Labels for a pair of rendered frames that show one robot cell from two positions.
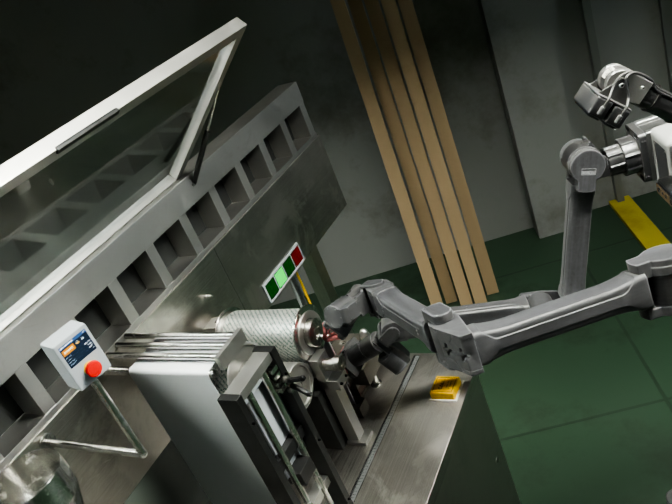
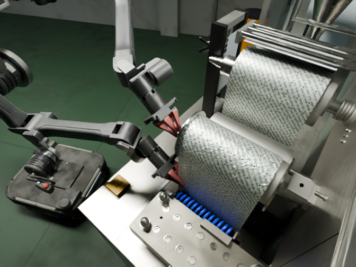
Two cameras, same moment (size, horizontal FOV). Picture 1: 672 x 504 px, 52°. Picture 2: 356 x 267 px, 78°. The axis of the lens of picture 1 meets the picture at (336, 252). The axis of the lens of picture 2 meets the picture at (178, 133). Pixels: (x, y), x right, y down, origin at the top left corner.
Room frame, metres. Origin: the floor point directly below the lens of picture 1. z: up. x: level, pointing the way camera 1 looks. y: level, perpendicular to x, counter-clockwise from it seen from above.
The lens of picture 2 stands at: (1.92, 0.13, 1.72)
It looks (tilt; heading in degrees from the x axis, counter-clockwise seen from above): 49 degrees down; 183
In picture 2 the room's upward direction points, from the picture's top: straight up
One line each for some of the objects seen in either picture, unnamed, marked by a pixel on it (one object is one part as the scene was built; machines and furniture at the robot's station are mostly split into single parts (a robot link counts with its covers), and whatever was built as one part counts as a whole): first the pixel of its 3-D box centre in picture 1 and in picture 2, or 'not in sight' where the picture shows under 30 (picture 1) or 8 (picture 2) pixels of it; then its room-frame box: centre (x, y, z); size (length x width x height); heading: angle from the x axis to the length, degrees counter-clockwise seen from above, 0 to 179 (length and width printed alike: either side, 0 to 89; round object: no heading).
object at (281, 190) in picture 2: not in sight; (293, 194); (1.67, 0.38, 1.25); 0.07 x 0.04 x 0.04; 55
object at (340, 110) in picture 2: not in sight; (340, 109); (1.47, 0.53, 1.34); 0.07 x 0.07 x 0.07; 55
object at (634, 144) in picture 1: (623, 156); not in sight; (1.37, -0.69, 1.45); 0.09 x 0.08 x 0.12; 168
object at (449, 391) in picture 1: (445, 387); (118, 185); (1.50, -0.14, 0.91); 0.07 x 0.07 x 0.02; 55
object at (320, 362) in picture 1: (342, 398); not in sight; (1.45, 0.13, 1.05); 0.06 x 0.05 x 0.31; 55
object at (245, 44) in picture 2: not in sight; (250, 33); (-1.34, 1.01, 0.28); 0.37 x 0.36 x 0.57; 78
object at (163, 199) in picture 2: not in sight; (163, 197); (1.61, 0.06, 1.05); 0.04 x 0.04 x 0.04
